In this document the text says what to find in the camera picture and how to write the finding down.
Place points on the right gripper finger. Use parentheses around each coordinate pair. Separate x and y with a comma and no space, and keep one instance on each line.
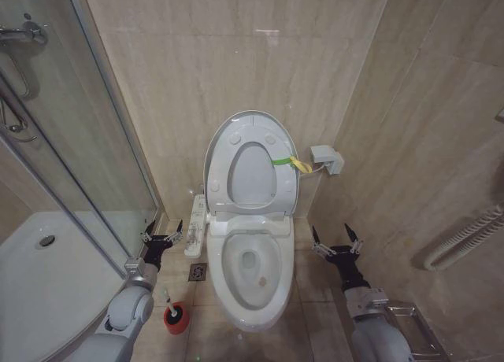
(319,247)
(355,244)

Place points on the white shower tray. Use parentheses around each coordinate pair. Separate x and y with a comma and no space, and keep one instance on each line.
(39,291)

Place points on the red toilet brush holder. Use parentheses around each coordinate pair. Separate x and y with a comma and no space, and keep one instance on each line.
(177,326)

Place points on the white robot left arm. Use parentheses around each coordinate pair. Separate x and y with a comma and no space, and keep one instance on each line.
(118,322)

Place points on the glass shower door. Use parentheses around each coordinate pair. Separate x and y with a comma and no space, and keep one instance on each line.
(78,141)

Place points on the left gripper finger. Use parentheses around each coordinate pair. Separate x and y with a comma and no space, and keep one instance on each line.
(149,234)
(178,234)

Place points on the white ribbed wall rail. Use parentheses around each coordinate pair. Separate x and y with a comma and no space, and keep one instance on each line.
(464,236)

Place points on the white toilet brush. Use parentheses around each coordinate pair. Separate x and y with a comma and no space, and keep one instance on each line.
(168,299)

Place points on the round chrome tray drain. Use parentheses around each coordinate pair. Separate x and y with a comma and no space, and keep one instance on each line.
(47,241)

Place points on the white toilet lid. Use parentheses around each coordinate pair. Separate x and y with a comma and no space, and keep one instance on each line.
(250,169)

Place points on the grey wall socket box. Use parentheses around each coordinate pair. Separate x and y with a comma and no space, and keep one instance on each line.
(325,157)

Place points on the chrome shower faucet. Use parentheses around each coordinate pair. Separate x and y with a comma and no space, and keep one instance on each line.
(27,33)

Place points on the white toilet bowl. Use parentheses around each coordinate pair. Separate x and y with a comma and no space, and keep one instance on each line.
(283,267)

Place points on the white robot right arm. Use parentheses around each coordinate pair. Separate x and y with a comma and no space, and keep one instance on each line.
(374,330)

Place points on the white toilet control panel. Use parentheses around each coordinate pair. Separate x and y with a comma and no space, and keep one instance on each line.
(195,228)

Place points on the square metal floor drain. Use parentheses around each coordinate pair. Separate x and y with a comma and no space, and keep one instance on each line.
(198,272)

